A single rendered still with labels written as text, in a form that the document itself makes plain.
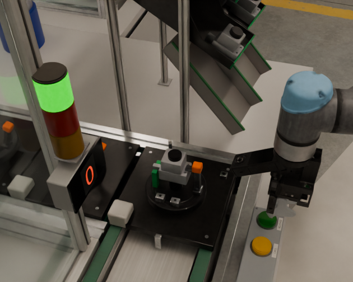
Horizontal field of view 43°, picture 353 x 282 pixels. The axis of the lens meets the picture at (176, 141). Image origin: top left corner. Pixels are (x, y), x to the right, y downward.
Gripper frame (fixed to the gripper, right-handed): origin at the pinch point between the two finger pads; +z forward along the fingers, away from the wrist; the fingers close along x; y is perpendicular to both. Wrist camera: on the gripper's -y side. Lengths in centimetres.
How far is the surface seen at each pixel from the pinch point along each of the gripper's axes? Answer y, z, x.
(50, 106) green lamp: -33, -38, -20
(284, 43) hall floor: -14, 99, 228
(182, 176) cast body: -19.2, -5.9, -0.7
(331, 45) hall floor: 18, 99, 235
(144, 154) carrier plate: -32.5, 2.4, 10.4
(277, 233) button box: 2.7, 3.3, -2.5
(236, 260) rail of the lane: -4.2, 3.3, -11.6
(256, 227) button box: -1.8, 3.3, -2.3
